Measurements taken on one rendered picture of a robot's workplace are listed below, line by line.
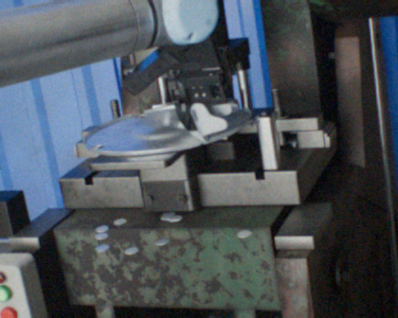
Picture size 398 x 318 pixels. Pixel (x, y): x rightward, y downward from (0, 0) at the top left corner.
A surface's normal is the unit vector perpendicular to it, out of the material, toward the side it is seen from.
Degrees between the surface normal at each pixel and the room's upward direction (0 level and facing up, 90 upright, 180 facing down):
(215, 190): 90
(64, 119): 90
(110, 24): 85
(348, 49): 74
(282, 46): 90
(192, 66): 115
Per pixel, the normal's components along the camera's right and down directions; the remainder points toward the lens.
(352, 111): -0.37, 0.04
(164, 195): -0.34, 0.33
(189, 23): 0.66, 0.12
